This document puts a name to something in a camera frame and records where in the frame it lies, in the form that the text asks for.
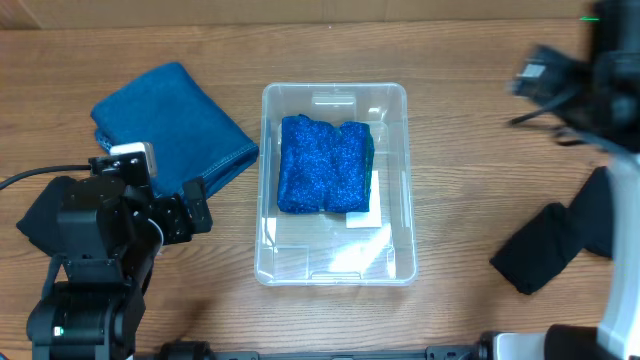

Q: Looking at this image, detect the blue terry towel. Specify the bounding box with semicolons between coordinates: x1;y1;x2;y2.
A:
91;62;259;197

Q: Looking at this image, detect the white label in container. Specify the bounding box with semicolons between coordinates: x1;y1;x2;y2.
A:
346;170;382;229

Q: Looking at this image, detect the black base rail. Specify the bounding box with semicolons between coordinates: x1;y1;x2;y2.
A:
130;341;491;360

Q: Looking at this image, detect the blue sequin cloth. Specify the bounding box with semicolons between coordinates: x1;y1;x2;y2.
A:
277;114;375;214

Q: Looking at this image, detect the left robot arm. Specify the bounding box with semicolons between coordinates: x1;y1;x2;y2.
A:
27;176;213;359

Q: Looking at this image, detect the black cloth long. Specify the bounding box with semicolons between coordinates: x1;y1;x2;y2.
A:
490;167;614;295

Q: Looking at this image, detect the clear plastic container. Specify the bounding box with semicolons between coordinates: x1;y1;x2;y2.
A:
254;82;418;286

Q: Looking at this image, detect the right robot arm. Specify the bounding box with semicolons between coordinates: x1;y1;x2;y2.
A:
476;0;639;359

